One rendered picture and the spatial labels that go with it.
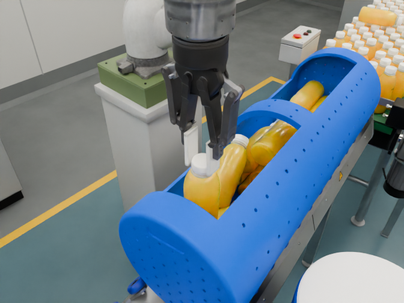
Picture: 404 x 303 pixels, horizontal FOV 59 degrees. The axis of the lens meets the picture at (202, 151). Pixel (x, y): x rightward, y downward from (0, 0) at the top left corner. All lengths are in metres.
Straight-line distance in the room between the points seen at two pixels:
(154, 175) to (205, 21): 1.10
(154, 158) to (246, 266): 0.87
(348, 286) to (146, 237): 0.41
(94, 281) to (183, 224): 1.48
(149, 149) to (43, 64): 2.45
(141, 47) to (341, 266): 0.93
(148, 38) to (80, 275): 1.31
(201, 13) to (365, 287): 0.61
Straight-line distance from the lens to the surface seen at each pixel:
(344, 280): 0.81
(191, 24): 0.44
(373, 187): 2.16
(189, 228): 0.59
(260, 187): 0.68
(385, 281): 0.84
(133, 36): 1.31
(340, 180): 1.27
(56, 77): 3.78
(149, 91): 1.28
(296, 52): 1.63
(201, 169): 0.59
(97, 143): 2.87
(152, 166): 1.44
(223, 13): 0.44
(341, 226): 2.32
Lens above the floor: 1.69
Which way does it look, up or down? 39 degrees down
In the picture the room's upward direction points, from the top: straight up
